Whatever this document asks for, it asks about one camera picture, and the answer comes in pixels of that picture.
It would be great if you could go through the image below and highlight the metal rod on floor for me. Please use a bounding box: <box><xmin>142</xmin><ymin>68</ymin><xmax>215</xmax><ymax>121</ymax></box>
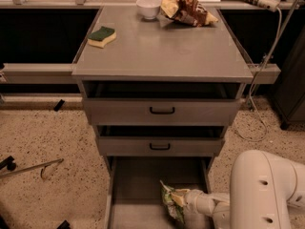
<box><xmin>0</xmin><ymin>158</ymin><xmax>64</xmax><ymax>179</ymax></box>

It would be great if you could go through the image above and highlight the middle drawer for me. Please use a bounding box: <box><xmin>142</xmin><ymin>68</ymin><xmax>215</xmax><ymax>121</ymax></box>
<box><xmin>96</xmin><ymin>126</ymin><xmax>225</xmax><ymax>156</ymax></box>

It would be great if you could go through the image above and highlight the dark cabinet at right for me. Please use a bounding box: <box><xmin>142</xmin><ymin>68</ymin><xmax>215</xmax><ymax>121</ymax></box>
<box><xmin>272</xmin><ymin>27</ymin><xmax>305</xmax><ymax>130</ymax></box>

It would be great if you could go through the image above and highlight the white bowl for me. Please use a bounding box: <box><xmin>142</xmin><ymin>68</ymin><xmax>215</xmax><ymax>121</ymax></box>
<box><xmin>136</xmin><ymin>0</ymin><xmax>161</xmax><ymax>20</ymax></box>

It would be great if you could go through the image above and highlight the grey drawer cabinet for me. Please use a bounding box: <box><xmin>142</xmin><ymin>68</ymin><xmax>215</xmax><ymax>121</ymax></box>
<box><xmin>71</xmin><ymin>5</ymin><xmax>254</xmax><ymax>229</ymax></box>

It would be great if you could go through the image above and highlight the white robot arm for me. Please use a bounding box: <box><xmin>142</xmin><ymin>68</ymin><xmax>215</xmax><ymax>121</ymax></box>
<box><xmin>170</xmin><ymin>150</ymin><xmax>305</xmax><ymax>229</ymax></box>

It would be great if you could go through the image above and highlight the white cable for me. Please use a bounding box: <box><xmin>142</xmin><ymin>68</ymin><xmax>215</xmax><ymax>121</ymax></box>
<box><xmin>233</xmin><ymin>7</ymin><xmax>284</xmax><ymax>143</ymax></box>

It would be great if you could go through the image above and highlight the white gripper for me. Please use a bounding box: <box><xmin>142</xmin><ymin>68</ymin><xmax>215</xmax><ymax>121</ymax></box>
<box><xmin>171</xmin><ymin>189</ymin><xmax>230</xmax><ymax>216</ymax></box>

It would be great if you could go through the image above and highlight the green jalapeno chip bag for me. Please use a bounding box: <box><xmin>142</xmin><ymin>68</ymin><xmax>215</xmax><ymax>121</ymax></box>
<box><xmin>160</xmin><ymin>181</ymin><xmax>185</xmax><ymax>223</ymax></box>

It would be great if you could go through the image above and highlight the top drawer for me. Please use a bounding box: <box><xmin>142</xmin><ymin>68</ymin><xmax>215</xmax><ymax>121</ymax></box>
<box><xmin>82</xmin><ymin>80</ymin><xmax>241</xmax><ymax>126</ymax></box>

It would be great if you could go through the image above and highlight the brown yellow chip bag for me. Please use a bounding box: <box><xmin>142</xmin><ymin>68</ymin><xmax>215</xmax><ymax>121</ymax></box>
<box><xmin>160</xmin><ymin>0</ymin><xmax>218</xmax><ymax>27</ymax></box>

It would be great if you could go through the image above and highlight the bottom drawer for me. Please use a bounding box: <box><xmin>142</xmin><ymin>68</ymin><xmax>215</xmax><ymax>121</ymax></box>
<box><xmin>104</xmin><ymin>156</ymin><xmax>214</xmax><ymax>229</ymax></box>

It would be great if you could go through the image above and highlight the drawer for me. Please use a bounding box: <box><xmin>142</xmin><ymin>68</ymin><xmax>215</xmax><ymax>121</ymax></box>
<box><xmin>96</xmin><ymin>126</ymin><xmax>225</xmax><ymax>156</ymax></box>
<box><xmin>82</xmin><ymin>80</ymin><xmax>241</xmax><ymax>126</ymax></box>
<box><xmin>104</xmin><ymin>156</ymin><xmax>214</xmax><ymax>229</ymax></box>

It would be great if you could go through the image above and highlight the black caster wheel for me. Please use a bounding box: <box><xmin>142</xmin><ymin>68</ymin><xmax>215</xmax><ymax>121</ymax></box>
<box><xmin>0</xmin><ymin>156</ymin><xmax>16</xmax><ymax>171</ymax></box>

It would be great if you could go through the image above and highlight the green yellow sponge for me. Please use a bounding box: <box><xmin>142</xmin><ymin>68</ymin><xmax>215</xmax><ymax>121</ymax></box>
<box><xmin>88</xmin><ymin>26</ymin><xmax>116</xmax><ymax>48</ymax></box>

